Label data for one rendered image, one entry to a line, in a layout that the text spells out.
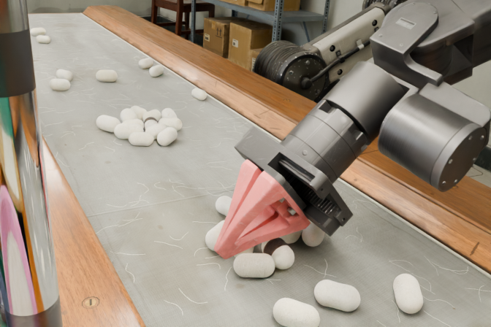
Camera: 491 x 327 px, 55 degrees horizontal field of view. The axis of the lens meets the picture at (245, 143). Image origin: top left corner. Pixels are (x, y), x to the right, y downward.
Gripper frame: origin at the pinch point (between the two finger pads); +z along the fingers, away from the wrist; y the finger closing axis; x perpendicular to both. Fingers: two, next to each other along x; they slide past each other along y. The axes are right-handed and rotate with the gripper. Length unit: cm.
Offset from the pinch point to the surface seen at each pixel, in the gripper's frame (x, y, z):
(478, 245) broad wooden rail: 15.6, 8.8, -16.3
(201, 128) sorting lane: 10.8, -30.2, -8.1
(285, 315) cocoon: 1.4, 7.6, 0.3
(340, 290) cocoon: 4.3, 7.9, -4.0
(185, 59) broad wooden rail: 16, -59, -18
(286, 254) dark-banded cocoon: 3.7, 2.2, -3.1
